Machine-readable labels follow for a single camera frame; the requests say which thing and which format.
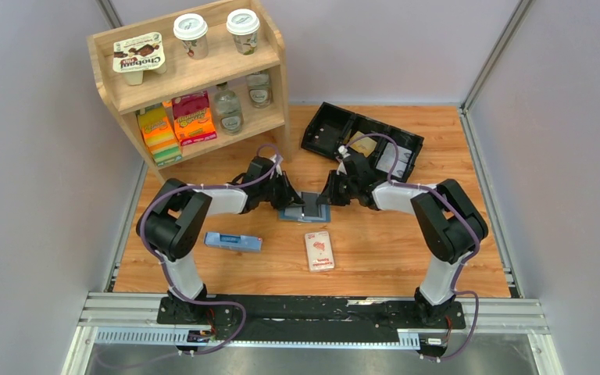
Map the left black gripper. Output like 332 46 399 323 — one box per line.
259 172 306 212

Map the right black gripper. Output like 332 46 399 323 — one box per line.
316 170 359 207

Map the blue leather card holder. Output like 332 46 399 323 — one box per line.
278 191 331 223

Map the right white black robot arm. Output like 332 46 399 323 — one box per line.
317 152 489 327

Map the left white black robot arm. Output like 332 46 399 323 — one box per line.
136 156 305 324

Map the gold card in tray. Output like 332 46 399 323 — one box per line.
348 131 377 158

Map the lower grey card in tray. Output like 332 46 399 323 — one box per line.
376 154 409 178

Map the grey card in tray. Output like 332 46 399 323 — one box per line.
384 143 413 164
376 154 409 178

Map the upper grey card in tray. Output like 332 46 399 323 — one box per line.
384 143 413 164

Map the white pink sponge packet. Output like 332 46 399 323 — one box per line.
304 231 335 272

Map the black compartment tray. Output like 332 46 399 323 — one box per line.
301 102 424 182

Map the blue flat box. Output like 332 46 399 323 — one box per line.
204 232 263 253

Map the left clear glass bottle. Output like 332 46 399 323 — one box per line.
213 82 244 135

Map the clear glass bottle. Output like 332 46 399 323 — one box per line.
245 70 272 109
213 82 244 135

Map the right clear glass bottle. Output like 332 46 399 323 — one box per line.
245 70 272 109

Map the red orange Scrub Mommy box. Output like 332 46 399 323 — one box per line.
171 90 217 146

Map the wooden two-tier shelf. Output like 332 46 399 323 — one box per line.
87 1 292 182

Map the multicolour sponge stack pack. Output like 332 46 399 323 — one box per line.
136 103 182 166

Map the right paper coffee cup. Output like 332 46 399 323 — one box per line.
227 9 260 55

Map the paper coffee cup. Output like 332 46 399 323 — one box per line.
227 9 260 55
173 13 209 59

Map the left paper coffee cup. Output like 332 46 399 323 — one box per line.
173 13 209 59

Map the Chobani yogurt pack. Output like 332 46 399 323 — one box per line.
112 32 167 86

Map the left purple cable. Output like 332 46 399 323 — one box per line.
138 144 284 358

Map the purple cable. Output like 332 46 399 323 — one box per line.
346 133 482 363
138 144 284 358

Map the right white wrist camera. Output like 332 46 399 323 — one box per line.
337 145 350 176

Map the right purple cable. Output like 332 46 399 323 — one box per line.
346 133 482 363

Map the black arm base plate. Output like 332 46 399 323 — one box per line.
156 295 466 343

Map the aluminium frame rail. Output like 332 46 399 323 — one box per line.
62 293 563 374

